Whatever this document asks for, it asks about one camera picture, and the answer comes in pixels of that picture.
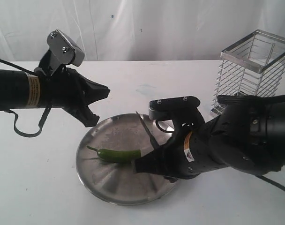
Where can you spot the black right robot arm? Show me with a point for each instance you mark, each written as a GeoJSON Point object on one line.
{"type": "Point", "coordinates": [249, 136]}

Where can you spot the green chili pepper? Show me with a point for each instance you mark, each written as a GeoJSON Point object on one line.
{"type": "Point", "coordinates": [116, 156]}

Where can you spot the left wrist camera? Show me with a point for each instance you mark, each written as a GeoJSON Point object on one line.
{"type": "Point", "coordinates": [65, 50]}

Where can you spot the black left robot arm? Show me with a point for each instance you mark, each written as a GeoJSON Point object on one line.
{"type": "Point", "coordinates": [19, 90]}

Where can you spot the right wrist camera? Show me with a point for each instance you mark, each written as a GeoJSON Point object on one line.
{"type": "Point", "coordinates": [162, 109]}

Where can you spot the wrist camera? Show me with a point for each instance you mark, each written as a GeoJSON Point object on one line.
{"type": "Point", "coordinates": [162, 109]}
{"type": "Point", "coordinates": [65, 50]}

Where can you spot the black knife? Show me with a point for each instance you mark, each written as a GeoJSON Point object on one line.
{"type": "Point", "coordinates": [152, 139]}

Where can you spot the round steel plate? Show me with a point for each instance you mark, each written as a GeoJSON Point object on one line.
{"type": "Point", "coordinates": [118, 183]}

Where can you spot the chrome wire utensil holder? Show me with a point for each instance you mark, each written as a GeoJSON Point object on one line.
{"type": "Point", "coordinates": [254, 65]}

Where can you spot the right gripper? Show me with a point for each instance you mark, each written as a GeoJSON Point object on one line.
{"type": "Point", "coordinates": [167, 160]}

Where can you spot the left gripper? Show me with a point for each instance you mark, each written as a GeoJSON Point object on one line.
{"type": "Point", "coordinates": [69, 90]}

